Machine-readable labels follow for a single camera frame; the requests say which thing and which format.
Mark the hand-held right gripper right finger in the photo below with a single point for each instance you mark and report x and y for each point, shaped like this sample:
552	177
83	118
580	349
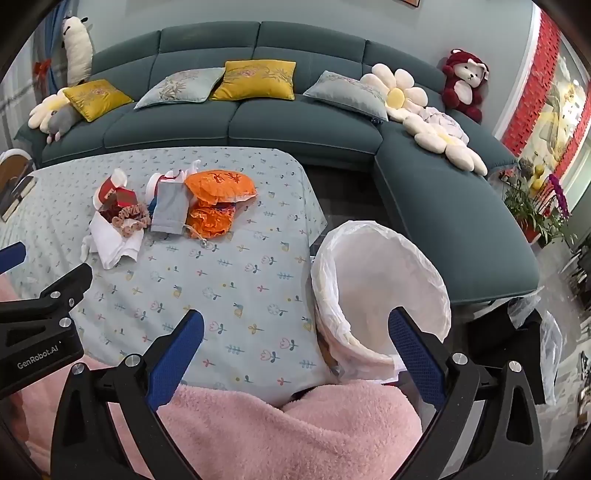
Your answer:
415	357

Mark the orange plastic bag blue print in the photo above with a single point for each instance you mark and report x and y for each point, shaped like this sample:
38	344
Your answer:
210	220

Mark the dining chairs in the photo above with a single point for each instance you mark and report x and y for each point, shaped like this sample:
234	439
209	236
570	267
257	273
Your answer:
579	265

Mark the pale blue embroidered cushion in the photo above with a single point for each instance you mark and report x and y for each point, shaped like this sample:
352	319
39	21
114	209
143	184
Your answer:
178	88
346	94

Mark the trash bin with white liner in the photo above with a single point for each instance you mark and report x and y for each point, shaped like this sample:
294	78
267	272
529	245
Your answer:
383	267

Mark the wooden chair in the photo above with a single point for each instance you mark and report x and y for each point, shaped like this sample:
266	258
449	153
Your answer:
11	161

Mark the red curtain bow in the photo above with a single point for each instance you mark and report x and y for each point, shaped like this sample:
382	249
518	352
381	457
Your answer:
41	67

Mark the white flower plush cushion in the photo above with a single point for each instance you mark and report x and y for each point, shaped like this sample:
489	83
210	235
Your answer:
450	145
395	92
41	110

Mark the brown scrunchie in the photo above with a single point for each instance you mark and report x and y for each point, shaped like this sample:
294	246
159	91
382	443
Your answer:
131	218

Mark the small red box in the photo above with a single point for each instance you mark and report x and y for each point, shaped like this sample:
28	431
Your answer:
122	199

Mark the long white plush toy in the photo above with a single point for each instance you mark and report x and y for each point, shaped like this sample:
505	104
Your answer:
76	48

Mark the crushed red paper cup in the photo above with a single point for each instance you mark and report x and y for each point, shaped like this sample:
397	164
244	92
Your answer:
110	184

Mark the orange plastic bag red print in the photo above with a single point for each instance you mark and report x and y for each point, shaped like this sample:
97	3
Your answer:
221	184

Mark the wall mural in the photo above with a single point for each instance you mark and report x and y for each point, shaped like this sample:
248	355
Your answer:
561	110

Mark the red wall decoration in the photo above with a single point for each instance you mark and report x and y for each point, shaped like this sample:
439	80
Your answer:
531	78

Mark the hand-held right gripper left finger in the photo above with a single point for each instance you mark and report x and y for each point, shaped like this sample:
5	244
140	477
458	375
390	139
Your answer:
182	355

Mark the white tissue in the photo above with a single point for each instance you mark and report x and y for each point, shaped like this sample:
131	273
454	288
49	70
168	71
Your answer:
111	242

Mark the floral print tablecloth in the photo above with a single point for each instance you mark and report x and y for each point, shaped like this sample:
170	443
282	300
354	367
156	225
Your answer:
231	277

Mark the teal corner sofa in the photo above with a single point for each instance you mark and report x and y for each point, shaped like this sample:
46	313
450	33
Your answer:
286	124

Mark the pink fluffy cloth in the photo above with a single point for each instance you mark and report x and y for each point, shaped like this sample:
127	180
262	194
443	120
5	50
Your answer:
286	438

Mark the grey fabric pouch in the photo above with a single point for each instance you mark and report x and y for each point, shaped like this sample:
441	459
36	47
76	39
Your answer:
170	210

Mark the purple orchid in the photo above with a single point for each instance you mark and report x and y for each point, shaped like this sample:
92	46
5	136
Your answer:
561	196

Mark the yellow embroidered cushion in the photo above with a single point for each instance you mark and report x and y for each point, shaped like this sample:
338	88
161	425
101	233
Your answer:
97	98
256	79

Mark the green potted plant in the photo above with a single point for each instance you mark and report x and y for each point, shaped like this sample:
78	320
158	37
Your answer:
526	205

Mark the blue curtain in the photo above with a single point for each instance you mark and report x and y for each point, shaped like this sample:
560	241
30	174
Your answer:
53	50

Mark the red teddy bear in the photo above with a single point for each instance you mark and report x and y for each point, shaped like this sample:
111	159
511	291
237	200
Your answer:
464	85

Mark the blue plastic wrapper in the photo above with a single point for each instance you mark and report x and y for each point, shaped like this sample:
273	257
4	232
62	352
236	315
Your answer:
153	205

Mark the pale quilted cushion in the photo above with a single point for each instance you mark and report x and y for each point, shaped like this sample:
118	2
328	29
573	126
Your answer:
441	122

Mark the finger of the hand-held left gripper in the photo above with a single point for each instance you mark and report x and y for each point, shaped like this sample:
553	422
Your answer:
69	286
13	257

